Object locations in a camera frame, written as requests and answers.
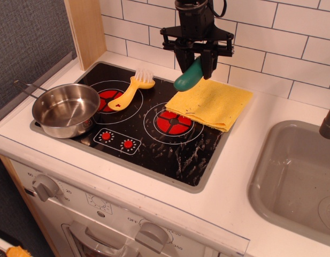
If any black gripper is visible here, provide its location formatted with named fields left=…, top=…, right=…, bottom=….
left=160, top=6, right=234, bottom=80

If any oven door handle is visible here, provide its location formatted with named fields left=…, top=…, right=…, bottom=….
left=68, top=222, right=141, bottom=256

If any yellow dish brush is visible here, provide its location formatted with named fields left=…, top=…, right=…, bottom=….
left=108, top=69, right=155, bottom=111

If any right red stove knob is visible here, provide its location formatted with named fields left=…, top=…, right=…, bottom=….
left=123, top=140, right=134, bottom=149

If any yellow cloth napkin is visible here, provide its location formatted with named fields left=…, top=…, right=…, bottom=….
left=165, top=79, right=253, bottom=132

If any orange object at corner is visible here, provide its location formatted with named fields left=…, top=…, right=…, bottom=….
left=5, top=246, right=32, bottom=257

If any left red stove knob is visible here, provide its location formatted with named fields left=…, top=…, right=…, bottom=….
left=101, top=132, right=111, bottom=141

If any green toy cucumber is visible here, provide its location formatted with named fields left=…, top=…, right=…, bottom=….
left=174, top=57, right=203, bottom=92

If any wooden side panel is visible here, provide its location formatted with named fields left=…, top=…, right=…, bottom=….
left=64, top=0, right=106, bottom=71

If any grey toy sink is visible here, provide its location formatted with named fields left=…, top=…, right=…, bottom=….
left=249, top=120, right=330, bottom=246

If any black toy stovetop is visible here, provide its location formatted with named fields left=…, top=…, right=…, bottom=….
left=65, top=62, right=228, bottom=193

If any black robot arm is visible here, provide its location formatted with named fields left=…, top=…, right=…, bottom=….
left=160, top=0, right=234, bottom=79

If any grey oven knob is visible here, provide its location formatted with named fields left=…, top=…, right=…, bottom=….
left=135, top=222, right=169, bottom=254

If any stainless steel pot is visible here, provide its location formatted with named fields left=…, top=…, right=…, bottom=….
left=13, top=80, right=101, bottom=139

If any red stove knob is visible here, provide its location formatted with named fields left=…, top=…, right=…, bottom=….
left=101, top=132, right=111, bottom=141
left=123, top=140, right=134, bottom=149

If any grey timer knob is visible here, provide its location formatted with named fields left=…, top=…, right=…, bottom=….
left=32, top=175, right=59, bottom=202

